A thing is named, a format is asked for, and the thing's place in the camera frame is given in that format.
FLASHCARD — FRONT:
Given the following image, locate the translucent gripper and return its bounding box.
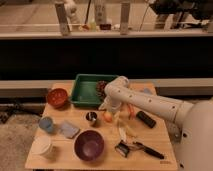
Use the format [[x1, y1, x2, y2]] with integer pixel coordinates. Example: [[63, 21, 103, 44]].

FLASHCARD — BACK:
[[98, 98, 121, 115]]

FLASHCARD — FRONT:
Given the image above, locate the orange apple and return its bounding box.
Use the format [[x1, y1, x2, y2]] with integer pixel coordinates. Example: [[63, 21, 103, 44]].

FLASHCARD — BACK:
[[103, 111, 113, 122]]

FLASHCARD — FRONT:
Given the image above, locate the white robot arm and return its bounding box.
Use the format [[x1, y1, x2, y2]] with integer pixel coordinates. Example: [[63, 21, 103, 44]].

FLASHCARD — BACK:
[[102, 76, 213, 171]]

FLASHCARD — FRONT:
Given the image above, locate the green plastic tray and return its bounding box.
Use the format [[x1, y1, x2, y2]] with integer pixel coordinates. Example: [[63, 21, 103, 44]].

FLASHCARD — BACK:
[[70, 74, 117, 108]]

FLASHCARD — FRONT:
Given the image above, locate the orange carrot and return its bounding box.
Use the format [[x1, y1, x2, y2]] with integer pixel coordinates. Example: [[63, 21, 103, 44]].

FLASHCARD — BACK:
[[127, 104, 135, 119]]

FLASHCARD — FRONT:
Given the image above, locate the bunch of dark grapes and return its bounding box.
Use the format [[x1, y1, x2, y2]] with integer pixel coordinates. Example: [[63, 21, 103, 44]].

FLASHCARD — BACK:
[[96, 81, 107, 99]]

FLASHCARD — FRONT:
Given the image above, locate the small metal cup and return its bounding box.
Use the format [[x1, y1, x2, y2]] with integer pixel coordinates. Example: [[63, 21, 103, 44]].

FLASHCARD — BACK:
[[86, 112, 97, 126]]

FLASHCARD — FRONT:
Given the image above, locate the banana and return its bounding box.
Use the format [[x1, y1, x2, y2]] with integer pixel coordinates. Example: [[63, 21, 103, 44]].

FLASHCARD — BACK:
[[115, 119, 137, 142]]

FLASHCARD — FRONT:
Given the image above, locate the black rectangular block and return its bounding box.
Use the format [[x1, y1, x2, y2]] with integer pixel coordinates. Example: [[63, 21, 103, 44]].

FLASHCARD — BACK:
[[136, 111, 156, 128]]

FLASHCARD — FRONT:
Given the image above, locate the blue sponge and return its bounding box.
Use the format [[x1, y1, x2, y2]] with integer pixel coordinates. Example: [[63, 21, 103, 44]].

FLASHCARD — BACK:
[[142, 88, 153, 94]]

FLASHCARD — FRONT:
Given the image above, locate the purple bowl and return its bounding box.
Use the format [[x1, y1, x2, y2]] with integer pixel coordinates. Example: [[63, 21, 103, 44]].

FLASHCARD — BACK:
[[74, 130, 105, 161]]

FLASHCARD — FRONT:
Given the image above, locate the blue folded cloth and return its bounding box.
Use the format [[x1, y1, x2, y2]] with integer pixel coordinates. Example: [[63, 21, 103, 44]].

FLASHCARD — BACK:
[[60, 121, 80, 139]]

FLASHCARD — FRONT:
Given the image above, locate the red bowl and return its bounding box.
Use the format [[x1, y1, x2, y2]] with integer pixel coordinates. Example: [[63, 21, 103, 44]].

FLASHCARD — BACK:
[[46, 88, 68, 108]]

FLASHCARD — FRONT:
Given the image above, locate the blue cup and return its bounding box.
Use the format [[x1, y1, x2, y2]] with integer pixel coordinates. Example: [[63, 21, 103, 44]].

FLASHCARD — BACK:
[[39, 117, 54, 133]]

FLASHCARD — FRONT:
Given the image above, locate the white cup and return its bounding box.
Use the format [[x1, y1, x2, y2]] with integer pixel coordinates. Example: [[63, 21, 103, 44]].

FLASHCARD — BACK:
[[32, 136, 53, 158]]

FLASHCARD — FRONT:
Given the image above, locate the black handled peeler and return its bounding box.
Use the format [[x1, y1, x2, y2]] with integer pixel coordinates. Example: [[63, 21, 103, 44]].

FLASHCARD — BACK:
[[133, 142, 164, 159]]

